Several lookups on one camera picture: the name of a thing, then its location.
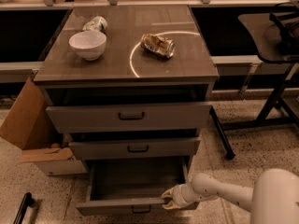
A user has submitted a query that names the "black side table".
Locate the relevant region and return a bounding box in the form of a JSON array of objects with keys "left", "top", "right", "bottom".
[{"left": 210, "top": 13, "right": 299, "bottom": 160}]

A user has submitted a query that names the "black bar on floor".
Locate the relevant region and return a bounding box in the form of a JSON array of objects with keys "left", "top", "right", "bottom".
[{"left": 13, "top": 192, "right": 35, "bottom": 224}]

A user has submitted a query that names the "crushed metal can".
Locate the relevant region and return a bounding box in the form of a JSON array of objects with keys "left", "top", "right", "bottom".
[{"left": 140, "top": 34, "right": 175, "bottom": 59}]

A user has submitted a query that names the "open cardboard box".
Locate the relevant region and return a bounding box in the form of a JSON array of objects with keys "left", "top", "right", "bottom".
[{"left": 0, "top": 78, "right": 87, "bottom": 175}]

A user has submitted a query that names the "grey drawer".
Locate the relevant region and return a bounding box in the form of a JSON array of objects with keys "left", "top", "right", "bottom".
[
  {"left": 76, "top": 157, "right": 188, "bottom": 216},
  {"left": 46, "top": 103, "right": 211, "bottom": 133},
  {"left": 69, "top": 138, "right": 200, "bottom": 161}
]

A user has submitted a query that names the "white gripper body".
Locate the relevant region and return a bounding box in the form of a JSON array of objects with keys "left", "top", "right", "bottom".
[{"left": 171, "top": 184, "right": 191, "bottom": 209}]

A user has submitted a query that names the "grey top drawer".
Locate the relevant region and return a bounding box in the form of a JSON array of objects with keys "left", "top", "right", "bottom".
[{"left": 46, "top": 103, "right": 211, "bottom": 133}]

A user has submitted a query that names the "grey drawer cabinet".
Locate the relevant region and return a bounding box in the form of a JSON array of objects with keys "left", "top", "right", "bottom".
[{"left": 33, "top": 5, "right": 221, "bottom": 173}]

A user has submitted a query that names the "grey bottom drawer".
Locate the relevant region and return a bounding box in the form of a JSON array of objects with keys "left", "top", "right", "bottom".
[{"left": 76, "top": 157, "right": 188, "bottom": 216}]

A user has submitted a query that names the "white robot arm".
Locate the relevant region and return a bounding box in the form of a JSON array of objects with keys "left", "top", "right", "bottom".
[{"left": 162, "top": 169, "right": 299, "bottom": 224}]

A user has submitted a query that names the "white ceramic bowl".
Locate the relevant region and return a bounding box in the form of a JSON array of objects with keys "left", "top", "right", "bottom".
[{"left": 68, "top": 31, "right": 107, "bottom": 61}]

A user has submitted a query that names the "grey middle drawer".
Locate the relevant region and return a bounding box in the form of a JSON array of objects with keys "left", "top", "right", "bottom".
[{"left": 69, "top": 138, "right": 200, "bottom": 161}]

